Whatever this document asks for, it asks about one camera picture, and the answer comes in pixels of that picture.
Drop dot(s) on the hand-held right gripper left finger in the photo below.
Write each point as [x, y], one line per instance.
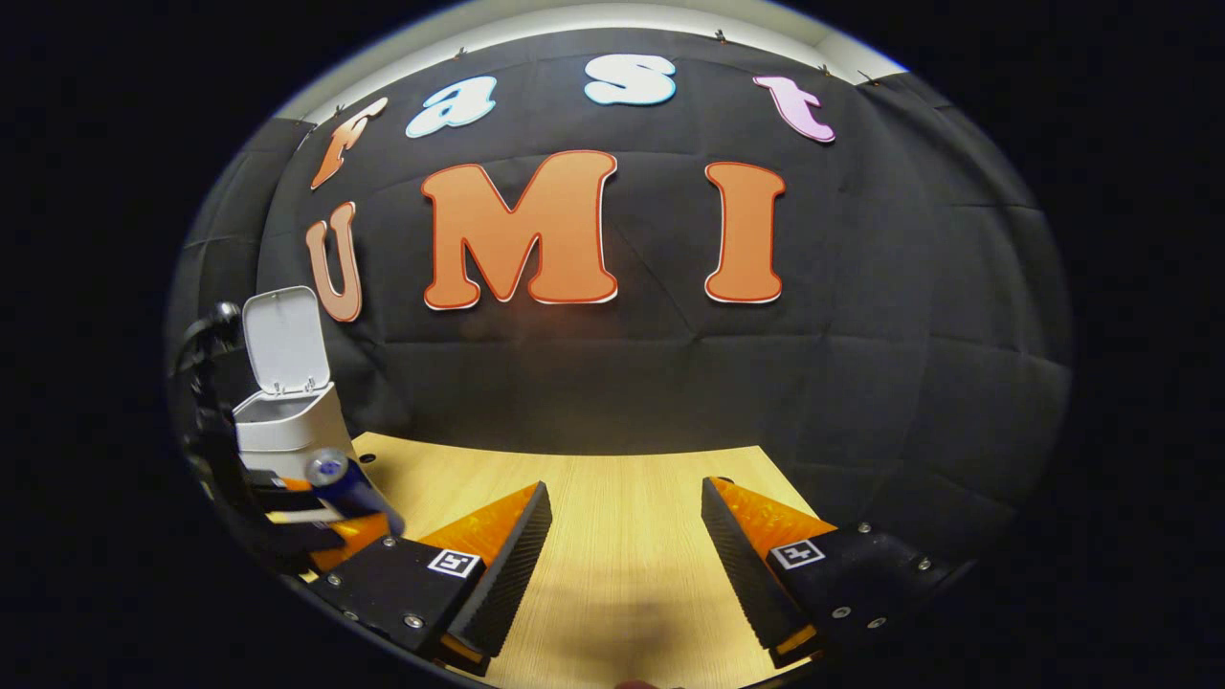
[512, 584]

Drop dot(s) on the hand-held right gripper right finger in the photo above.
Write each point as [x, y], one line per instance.
[742, 584]

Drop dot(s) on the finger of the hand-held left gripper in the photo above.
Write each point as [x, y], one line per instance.
[287, 498]
[349, 541]

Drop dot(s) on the blue pop can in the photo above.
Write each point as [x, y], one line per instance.
[349, 483]

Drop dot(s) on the white desktop garbage bin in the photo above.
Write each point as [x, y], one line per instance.
[287, 431]

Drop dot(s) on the wooden desktop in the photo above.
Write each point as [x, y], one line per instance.
[622, 517]

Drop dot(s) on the black backdrop cloth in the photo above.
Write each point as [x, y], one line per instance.
[861, 335]

